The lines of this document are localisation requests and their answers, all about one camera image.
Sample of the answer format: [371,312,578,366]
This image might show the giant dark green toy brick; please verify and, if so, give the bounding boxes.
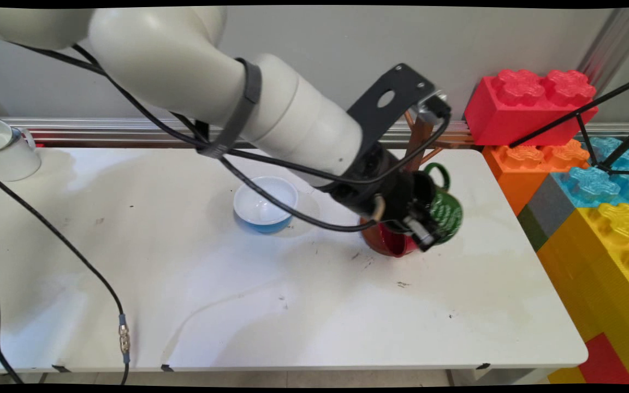
[516,205,549,253]

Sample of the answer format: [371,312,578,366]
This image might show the black cable with metal connector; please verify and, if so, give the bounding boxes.
[0,165,131,386]

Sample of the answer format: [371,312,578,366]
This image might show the red enamel mug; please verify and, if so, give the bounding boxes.
[360,217,420,258]

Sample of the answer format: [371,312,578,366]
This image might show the giant grey toy brick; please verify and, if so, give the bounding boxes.
[526,174,578,240]

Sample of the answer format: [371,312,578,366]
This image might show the flat red toy brick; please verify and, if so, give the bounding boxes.
[577,332,629,385]

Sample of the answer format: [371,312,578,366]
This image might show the slanted aluminium post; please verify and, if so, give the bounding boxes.
[576,7,629,94]

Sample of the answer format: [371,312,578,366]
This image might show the black tripod legs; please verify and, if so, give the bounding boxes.
[508,73,629,177]

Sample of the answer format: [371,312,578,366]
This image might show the blue bowl white inside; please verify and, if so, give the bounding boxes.
[233,175,300,235]

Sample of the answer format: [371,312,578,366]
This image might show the white ceramic mug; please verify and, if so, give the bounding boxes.
[0,117,43,182]

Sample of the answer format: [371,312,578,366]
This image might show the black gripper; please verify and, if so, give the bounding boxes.
[328,147,442,253]

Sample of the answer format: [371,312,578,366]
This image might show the giant yellow toy brick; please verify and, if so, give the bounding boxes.
[536,203,629,385]

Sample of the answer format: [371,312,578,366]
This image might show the brown wooden mug tree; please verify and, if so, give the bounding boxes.
[359,108,477,249]

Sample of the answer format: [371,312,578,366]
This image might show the horizontal aluminium rail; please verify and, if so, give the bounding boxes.
[0,116,629,150]

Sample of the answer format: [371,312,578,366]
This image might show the giant orange toy brick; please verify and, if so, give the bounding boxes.
[482,140,590,217]

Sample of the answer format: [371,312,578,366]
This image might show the giant light blue toy brick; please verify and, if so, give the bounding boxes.
[551,136,629,209]

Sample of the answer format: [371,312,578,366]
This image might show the grey cable strap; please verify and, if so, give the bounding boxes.
[197,57,264,160]

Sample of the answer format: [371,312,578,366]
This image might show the giant red toy brick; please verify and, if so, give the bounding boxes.
[464,69,600,147]

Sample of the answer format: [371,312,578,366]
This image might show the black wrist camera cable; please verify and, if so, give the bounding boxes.
[8,43,453,234]

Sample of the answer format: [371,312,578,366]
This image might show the green enamel mug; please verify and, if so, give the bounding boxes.
[422,162,464,245]

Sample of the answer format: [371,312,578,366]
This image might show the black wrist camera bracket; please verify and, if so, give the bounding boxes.
[346,63,452,160]

